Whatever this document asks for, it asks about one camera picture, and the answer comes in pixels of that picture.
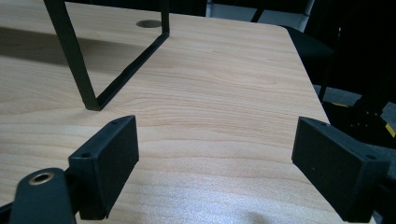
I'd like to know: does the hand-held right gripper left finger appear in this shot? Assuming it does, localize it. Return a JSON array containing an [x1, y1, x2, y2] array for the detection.
[[67, 115, 140, 221]]

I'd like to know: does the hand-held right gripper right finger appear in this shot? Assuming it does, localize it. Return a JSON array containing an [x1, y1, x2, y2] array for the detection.
[[291, 116, 391, 223]]

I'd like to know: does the black equipment with yellow marks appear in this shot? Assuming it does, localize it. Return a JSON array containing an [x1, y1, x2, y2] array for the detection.
[[321, 92, 396, 148]]

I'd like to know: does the black chair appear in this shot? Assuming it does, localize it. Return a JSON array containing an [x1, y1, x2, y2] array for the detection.
[[281, 24, 337, 104]]

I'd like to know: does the black metal stand frame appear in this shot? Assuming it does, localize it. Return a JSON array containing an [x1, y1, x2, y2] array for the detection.
[[43, 0, 171, 112]]

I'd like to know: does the grey cable grommet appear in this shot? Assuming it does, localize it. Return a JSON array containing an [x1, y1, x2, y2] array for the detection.
[[135, 19, 163, 29]]

